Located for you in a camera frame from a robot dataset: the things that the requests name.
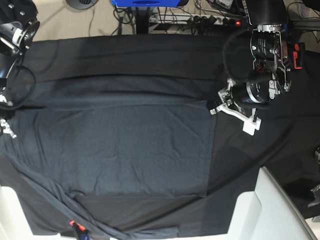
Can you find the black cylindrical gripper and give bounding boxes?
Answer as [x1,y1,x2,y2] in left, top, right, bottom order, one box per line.
[206,82,270,112]

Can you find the grey right-side gripper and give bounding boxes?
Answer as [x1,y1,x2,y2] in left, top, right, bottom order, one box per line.
[0,93,17,139]

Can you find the dark grey long-sleeve T-shirt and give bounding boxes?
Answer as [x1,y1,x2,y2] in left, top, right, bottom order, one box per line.
[0,76,217,240]

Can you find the black table cloth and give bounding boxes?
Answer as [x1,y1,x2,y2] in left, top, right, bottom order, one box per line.
[5,34,320,238]

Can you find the white power strip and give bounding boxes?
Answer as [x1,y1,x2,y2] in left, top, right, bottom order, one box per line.
[149,12,226,25]

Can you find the white foam block left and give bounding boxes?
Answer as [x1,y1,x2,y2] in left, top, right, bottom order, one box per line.
[0,186,61,240]

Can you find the red and black clamp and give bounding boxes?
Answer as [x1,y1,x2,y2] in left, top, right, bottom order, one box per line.
[292,42,305,70]

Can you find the blue clamp at bottom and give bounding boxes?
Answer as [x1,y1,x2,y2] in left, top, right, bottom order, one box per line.
[69,220,91,240]

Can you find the blue plastic bin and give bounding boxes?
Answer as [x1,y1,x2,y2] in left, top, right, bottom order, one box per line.
[111,0,189,8]

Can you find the round grey chair base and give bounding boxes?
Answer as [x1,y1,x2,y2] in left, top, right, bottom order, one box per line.
[66,0,98,10]

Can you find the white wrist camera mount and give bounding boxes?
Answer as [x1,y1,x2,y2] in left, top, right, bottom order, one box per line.
[209,78,262,136]

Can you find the black table leg post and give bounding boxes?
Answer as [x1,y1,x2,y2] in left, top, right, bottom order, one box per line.
[133,7,154,35]

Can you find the aluminium frame rail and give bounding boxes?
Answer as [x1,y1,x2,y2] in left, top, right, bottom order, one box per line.
[290,17,320,32]

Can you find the grey metal bracket right edge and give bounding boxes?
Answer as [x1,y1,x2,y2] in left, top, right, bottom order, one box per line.
[307,185,320,208]

